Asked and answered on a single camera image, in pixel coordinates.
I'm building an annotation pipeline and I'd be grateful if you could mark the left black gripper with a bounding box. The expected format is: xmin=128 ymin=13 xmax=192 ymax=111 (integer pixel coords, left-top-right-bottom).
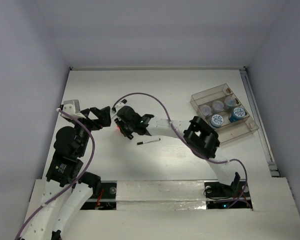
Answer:
xmin=69 ymin=105 xmax=111 ymax=156

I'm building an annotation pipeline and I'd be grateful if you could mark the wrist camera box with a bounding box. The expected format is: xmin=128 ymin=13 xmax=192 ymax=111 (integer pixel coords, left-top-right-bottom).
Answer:
xmin=56 ymin=99 xmax=84 ymax=119
xmin=112 ymin=101 xmax=126 ymax=112

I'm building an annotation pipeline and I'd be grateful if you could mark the clear pin jar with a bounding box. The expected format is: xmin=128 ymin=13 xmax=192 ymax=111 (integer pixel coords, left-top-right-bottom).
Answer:
xmin=223 ymin=96 xmax=237 ymax=111

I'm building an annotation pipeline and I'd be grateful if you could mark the clear compartment organizer tray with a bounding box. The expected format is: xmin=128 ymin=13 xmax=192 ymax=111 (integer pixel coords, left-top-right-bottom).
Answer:
xmin=190 ymin=83 xmax=259 ymax=145

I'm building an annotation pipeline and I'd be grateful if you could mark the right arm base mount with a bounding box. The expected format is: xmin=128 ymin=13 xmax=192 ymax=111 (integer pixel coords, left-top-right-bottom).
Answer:
xmin=203 ymin=172 xmax=253 ymax=210

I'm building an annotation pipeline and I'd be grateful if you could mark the small clear jar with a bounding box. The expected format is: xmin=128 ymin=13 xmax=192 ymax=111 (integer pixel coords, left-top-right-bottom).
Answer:
xmin=211 ymin=100 xmax=224 ymax=114

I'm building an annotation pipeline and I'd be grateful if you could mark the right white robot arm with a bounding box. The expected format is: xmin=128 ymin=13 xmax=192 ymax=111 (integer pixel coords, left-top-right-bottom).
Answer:
xmin=112 ymin=102 xmax=240 ymax=196

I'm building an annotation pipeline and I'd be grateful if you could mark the purple clip jar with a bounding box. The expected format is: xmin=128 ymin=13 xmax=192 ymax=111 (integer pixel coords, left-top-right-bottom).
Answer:
xmin=199 ymin=104 xmax=212 ymax=118

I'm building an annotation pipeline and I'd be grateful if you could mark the black white marker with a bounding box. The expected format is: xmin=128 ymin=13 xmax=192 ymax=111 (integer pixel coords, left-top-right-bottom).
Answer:
xmin=136 ymin=138 xmax=161 ymax=146

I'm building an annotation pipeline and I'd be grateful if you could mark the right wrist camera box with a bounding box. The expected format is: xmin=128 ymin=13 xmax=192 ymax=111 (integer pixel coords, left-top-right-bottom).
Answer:
xmin=112 ymin=101 xmax=126 ymax=112

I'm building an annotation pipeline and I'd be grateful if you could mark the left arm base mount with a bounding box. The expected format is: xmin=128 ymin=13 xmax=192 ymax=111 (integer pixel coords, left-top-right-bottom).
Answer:
xmin=68 ymin=181 xmax=117 ymax=210

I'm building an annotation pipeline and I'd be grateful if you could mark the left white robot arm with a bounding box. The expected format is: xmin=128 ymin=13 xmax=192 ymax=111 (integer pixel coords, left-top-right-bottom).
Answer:
xmin=15 ymin=103 xmax=111 ymax=240

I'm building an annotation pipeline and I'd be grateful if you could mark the blue white marker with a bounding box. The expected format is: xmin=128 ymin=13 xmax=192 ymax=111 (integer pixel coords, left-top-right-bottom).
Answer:
xmin=111 ymin=113 xmax=117 ymax=120

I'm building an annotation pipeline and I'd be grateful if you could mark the blue lid jar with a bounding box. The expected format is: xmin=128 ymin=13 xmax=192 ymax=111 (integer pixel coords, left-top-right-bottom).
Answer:
xmin=228 ymin=106 xmax=247 ymax=123
xmin=209 ymin=114 xmax=224 ymax=129

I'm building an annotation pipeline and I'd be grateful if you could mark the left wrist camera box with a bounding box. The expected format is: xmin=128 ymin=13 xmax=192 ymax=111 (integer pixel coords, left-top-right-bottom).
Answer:
xmin=56 ymin=99 xmax=84 ymax=119

